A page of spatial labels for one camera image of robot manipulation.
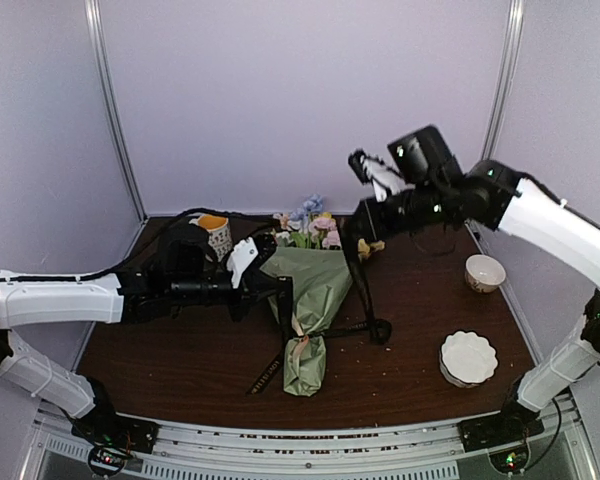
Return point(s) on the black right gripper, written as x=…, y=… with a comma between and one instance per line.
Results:
x=375, y=230

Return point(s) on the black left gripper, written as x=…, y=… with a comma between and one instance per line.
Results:
x=255, y=286

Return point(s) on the pale yellow flower stem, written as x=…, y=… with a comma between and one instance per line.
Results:
x=366, y=249

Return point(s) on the pink rose flower stem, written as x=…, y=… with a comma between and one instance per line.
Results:
x=323, y=232

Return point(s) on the blue flower stem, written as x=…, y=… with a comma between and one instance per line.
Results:
x=301, y=223

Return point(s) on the wrapping paper sheet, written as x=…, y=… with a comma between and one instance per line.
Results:
x=321, y=281

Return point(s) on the peach flower stem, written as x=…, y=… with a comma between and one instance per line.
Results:
x=283, y=229

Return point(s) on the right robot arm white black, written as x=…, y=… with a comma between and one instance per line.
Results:
x=424, y=185

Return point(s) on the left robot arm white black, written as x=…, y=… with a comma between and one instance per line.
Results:
x=183, y=270

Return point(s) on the patterned mug yellow inside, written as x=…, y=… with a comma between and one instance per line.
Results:
x=220, y=238

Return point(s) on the small white bowl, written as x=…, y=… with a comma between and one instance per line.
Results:
x=484, y=274

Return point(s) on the scalloped white bowl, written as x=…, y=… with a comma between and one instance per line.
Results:
x=467, y=360

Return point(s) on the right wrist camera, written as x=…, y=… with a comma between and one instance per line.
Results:
x=385, y=180

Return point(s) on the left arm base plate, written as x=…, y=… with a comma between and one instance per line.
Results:
x=118, y=432

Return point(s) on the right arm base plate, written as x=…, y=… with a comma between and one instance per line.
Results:
x=496, y=430

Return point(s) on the right aluminium frame post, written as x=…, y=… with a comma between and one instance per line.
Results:
x=506, y=74

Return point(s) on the aluminium frame post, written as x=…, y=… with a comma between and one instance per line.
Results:
x=98, y=42
x=506, y=74

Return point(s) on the left aluminium frame post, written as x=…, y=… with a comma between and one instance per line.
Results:
x=98, y=42

